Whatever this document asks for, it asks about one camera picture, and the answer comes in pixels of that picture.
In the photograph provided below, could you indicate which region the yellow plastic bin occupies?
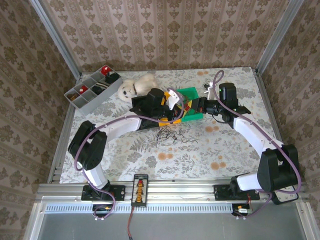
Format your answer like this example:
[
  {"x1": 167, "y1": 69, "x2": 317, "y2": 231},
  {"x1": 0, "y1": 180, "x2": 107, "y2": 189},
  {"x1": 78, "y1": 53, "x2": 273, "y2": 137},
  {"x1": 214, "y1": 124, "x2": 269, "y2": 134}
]
[{"x1": 157, "y1": 91, "x2": 185, "y2": 127}]

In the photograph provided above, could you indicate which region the green plastic bin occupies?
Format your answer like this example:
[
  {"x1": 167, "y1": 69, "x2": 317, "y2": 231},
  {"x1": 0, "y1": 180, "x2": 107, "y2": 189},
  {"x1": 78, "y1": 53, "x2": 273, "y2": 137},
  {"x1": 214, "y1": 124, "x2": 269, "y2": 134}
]
[{"x1": 176, "y1": 86, "x2": 206, "y2": 123}]

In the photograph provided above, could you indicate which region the white plush toy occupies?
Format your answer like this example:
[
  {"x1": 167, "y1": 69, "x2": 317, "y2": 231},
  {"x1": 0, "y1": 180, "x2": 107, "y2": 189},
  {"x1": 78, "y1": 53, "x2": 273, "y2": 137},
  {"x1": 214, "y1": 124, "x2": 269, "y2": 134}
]
[{"x1": 117, "y1": 72, "x2": 160, "y2": 102}]

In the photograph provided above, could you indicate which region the black joystick toy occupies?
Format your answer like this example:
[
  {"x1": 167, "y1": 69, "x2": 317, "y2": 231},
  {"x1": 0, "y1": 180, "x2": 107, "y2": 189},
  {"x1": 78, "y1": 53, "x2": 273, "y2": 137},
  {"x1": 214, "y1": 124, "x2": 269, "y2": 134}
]
[{"x1": 104, "y1": 71, "x2": 120, "y2": 85}]

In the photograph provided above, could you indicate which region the black white striped cloth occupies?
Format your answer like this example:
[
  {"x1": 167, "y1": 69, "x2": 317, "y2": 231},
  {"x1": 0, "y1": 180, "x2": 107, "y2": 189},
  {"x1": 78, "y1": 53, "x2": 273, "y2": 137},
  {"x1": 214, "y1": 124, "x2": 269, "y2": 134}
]
[{"x1": 91, "y1": 80, "x2": 111, "y2": 95}]

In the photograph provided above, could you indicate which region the grey compartment organizer tray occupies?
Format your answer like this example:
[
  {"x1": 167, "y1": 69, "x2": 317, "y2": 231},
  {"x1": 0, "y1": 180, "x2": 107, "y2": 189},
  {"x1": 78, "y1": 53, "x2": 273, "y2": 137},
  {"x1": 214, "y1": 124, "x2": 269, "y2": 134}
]
[{"x1": 63, "y1": 69, "x2": 123, "y2": 117}]

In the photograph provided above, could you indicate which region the black power distribution board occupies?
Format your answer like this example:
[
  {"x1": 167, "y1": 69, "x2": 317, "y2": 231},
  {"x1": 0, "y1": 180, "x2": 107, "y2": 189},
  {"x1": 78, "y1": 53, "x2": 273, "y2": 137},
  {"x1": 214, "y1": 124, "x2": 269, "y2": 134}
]
[{"x1": 130, "y1": 174, "x2": 150, "y2": 207}]

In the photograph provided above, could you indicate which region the grey metal shelf panel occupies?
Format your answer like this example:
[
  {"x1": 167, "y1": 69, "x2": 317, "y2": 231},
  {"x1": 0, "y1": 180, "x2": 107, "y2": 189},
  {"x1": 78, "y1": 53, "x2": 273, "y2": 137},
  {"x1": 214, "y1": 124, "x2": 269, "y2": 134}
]
[{"x1": 37, "y1": 212, "x2": 310, "y2": 240}]

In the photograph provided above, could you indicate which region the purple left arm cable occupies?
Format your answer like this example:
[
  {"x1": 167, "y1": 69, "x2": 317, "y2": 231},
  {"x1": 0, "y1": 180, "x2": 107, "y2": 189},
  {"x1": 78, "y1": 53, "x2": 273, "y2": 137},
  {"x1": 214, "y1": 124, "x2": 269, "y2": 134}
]
[{"x1": 74, "y1": 87, "x2": 185, "y2": 221}]

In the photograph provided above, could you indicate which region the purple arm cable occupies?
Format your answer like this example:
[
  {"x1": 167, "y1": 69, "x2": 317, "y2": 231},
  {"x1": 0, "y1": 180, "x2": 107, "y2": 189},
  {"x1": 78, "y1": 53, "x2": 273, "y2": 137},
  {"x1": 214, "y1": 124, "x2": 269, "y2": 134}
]
[
  {"x1": 213, "y1": 69, "x2": 303, "y2": 221},
  {"x1": 74, "y1": 87, "x2": 185, "y2": 221}
]

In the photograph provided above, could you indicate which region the thin grey cable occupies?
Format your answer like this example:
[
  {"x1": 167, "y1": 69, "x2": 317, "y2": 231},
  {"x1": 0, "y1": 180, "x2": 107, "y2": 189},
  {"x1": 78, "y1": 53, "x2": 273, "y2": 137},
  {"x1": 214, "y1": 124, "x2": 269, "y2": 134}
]
[{"x1": 156, "y1": 125, "x2": 181, "y2": 141}]

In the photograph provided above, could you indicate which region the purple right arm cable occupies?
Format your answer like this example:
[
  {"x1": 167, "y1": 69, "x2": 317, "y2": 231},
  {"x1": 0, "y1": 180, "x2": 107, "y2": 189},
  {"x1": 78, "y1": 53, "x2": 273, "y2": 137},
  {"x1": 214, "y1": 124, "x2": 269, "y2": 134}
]
[{"x1": 213, "y1": 69, "x2": 303, "y2": 221}]

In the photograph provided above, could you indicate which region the thin black cable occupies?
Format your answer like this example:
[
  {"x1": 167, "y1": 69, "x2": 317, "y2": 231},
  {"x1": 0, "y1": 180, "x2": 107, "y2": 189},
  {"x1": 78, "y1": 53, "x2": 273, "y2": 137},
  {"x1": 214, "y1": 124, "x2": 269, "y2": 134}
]
[{"x1": 174, "y1": 134, "x2": 201, "y2": 145}]

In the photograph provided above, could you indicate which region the thin white cable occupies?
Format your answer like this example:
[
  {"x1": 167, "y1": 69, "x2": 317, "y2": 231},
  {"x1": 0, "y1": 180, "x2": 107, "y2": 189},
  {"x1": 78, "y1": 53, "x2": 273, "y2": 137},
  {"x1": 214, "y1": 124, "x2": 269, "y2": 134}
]
[{"x1": 153, "y1": 134, "x2": 177, "y2": 149}]

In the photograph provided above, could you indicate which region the aluminium right side rail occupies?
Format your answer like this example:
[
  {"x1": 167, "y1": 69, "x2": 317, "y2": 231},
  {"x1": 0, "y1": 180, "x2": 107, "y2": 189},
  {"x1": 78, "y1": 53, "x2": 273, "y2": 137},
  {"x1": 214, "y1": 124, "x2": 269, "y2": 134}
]
[{"x1": 252, "y1": 68, "x2": 295, "y2": 181}]

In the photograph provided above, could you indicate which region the aluminium rail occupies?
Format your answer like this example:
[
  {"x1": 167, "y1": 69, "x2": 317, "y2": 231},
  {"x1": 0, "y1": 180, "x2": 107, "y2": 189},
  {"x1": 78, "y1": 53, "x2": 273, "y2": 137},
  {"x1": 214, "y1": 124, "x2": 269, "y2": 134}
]
[
  {"x1": 46, "y1": 73, "x2": 83, "y2": 185},
  {"x1": 252, "y1": 68, "x2": 295, "y2": 181},
  {"x1": 34, "y1": 181, "x2": 310, "y2": 204}
]

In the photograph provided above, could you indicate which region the aluminium front rail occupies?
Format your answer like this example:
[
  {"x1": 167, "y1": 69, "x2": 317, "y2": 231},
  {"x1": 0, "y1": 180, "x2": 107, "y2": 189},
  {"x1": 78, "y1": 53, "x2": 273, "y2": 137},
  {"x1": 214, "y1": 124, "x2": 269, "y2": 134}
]
[{"x1": 34, "y1": 181, "x2": 310, "y2": 204}]

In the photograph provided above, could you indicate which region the aluminium right frame post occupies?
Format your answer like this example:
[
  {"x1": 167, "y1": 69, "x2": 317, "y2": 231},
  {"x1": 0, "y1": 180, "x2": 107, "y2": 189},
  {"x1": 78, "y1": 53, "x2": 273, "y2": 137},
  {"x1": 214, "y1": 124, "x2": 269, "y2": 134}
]
[{"x1": 256, "y1": 0, "x2": 300, "y2": 75}]

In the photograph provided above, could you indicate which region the aluminium frame post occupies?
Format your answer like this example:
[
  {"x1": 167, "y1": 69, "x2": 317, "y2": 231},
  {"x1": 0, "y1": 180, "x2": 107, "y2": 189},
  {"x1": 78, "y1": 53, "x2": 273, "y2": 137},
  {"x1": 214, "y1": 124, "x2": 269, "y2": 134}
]
[
  {"x1": 29, "y1": 0, "x2": 83, "y2": 79},
  {"x1": 256, "y1": 0, "x2": 300, "y2": 75}
]

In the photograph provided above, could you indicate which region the grey slotted cable duct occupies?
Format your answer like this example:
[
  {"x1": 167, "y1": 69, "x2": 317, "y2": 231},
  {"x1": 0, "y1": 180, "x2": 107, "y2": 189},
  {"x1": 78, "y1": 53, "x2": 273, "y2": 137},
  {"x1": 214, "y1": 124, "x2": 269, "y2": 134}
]
[{"x1": 46, "y1": 202, "x2": 251, "y2": 214}]

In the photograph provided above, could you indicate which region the aluminium left side rail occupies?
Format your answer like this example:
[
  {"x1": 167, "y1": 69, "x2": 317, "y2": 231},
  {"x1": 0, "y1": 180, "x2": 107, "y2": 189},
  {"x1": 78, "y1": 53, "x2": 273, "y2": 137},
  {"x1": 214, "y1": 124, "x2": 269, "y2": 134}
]
[{"x1": 46, "y1": 73, "x2": 83, "y2": 185}]

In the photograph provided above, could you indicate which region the black bracket with silver connector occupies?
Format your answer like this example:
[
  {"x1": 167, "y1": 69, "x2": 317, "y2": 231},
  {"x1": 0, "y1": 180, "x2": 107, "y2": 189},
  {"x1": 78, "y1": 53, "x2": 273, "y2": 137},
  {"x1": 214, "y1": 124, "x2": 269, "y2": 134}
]
[{"x1": 231, "y1": 203, "x2": 252, "y2": 217}]

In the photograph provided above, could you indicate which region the red black power wire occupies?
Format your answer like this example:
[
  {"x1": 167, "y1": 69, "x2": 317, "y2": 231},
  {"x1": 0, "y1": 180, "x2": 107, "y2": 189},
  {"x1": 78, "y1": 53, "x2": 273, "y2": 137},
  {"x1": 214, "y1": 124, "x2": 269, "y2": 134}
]
[{"x1": 126, "y1": 206, "x2": 136, "y2": 238}]

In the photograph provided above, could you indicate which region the aluminium left frame post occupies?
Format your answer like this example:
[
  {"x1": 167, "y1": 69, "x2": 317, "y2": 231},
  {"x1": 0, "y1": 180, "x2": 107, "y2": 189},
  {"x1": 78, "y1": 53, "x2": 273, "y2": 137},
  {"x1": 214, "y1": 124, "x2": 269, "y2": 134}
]
[{"x1": 29, "y1": 0, "x2": 83, "y2": 79}]

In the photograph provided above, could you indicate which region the black bracket with yellow connector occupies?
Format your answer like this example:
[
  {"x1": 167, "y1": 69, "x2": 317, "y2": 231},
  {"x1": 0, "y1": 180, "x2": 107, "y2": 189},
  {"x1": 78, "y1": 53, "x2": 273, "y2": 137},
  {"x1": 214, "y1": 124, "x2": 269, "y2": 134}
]
[{"x1": 92, "y1": 204, "x2": 113, "y2": 218}]

